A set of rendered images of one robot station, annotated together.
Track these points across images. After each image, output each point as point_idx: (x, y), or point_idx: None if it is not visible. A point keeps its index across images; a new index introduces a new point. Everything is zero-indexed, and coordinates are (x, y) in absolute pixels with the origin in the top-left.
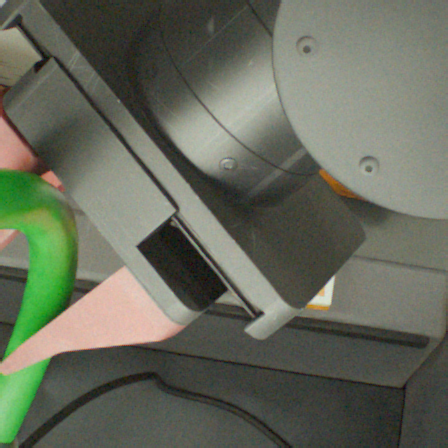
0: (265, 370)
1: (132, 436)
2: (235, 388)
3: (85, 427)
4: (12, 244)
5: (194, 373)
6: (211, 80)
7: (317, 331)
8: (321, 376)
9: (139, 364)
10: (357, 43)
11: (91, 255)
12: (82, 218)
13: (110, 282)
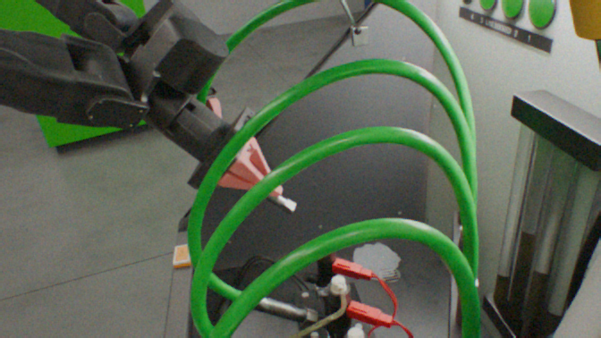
0: (207, 300)
1: None
2: (214, 305)
3: (234, 334)
4: (181, 314)
5: (211, 315)
6: None
7: None
8: (207, 290)
9: None
10: (189, 18)
11: (182, 295)
12: (171, 301)
13: (211, 103)
